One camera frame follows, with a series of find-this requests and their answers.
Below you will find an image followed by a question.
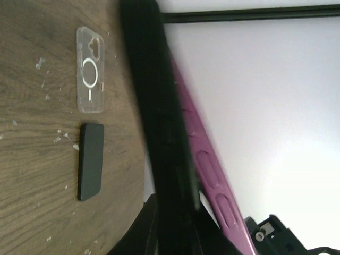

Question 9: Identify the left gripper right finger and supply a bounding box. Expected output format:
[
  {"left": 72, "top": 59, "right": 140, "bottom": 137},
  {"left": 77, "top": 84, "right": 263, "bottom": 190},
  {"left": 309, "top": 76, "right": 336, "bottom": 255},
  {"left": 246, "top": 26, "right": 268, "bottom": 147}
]
[{"left": 193, "top": 203, "right": 242, "bottom": 255}]

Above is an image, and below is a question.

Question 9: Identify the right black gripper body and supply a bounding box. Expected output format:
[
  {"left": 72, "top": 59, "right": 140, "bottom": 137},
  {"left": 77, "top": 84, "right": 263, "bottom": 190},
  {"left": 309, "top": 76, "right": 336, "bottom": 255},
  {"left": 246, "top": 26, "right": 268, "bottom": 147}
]
[{"left": 245, "top": 215, "right": 339, "bottom": 255}]

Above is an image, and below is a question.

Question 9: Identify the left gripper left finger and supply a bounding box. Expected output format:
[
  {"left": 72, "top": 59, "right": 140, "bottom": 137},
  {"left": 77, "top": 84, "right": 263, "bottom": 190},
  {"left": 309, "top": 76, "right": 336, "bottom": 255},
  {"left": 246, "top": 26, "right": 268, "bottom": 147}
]
[{"left": 108, "top": 194, "right": 158, "bottom": 255}]

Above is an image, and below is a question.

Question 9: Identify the clear magsafe phone case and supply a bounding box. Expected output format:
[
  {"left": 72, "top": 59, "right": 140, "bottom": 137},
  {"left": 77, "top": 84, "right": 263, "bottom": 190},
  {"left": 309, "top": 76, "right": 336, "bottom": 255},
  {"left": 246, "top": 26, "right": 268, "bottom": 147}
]
[{"left": 76, "top": 27, "right": 105, "bottom": 114}]

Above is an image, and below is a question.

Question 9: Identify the black aluminium frame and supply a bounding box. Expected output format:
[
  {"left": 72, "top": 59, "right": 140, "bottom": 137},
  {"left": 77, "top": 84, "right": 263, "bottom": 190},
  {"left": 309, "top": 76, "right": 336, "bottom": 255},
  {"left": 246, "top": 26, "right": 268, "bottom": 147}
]
[{"left": 162, "top": 4, "right": 339, "bottom": 24}]

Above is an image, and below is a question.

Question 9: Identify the black phone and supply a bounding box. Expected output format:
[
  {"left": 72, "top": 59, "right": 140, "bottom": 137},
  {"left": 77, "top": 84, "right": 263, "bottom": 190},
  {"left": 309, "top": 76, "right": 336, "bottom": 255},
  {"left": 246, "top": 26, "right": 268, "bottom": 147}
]
[{"left": 77, "top": 123, "right": 105, "bottom": 201}]

